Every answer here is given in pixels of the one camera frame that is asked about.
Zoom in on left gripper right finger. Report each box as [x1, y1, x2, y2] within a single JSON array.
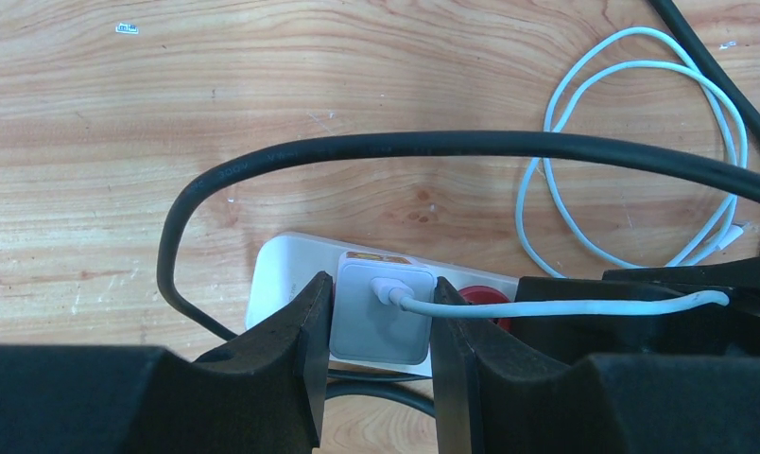
[[431, 276, 760, 453]]

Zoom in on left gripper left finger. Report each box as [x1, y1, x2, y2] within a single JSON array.
[[0, 272, 334, 453]]

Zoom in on white square USB charger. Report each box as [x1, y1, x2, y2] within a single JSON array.
[[329, 251, 437, 365]]

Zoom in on white power strip red sockets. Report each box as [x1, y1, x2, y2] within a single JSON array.
[[244, 232, 522, 378]]

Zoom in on black power adapter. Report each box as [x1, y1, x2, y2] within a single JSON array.
[[500, 256, 760, 364]]

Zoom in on white USB cable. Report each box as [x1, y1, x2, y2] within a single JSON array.
[[370, 26, 750, 318]]

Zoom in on black power strip cord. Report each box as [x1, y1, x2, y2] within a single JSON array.
[[156, 0, 760, 418]]

